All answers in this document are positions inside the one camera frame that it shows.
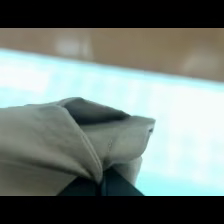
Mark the beige garment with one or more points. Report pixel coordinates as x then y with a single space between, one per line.
43 146

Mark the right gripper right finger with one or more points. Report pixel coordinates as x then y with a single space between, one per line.
118 185

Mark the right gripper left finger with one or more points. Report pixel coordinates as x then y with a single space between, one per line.
81 188

